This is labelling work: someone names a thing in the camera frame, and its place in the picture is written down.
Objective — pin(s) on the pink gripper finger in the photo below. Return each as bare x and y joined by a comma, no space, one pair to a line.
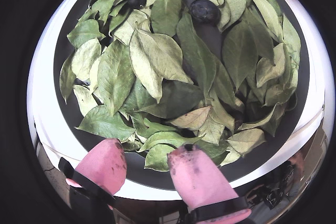
102,166
199,179

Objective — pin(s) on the large dark blueberry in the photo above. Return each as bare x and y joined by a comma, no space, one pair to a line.
204,11

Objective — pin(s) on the white bowl with black inside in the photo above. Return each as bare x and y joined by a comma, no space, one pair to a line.
47,82

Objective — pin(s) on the green dried leaf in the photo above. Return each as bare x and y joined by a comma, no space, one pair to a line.
105,124
65,77
84,31
291,40
262,123
168,138
157,158
115,74

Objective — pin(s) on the tan dried leaf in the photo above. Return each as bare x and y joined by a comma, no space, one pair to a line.
193,119

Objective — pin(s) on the dark green leaf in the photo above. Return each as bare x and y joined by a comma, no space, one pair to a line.
165,11
173,98
239,53
195,53

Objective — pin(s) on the long pale dried leaf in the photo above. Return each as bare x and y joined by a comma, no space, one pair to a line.
143,74

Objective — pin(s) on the broad pale dried leaf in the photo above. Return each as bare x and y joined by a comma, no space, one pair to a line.
165,53

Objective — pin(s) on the long pale veined leaf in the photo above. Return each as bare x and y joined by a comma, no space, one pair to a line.
266,16

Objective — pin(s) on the broad pale veined leaf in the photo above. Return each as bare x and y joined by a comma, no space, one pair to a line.
232,6

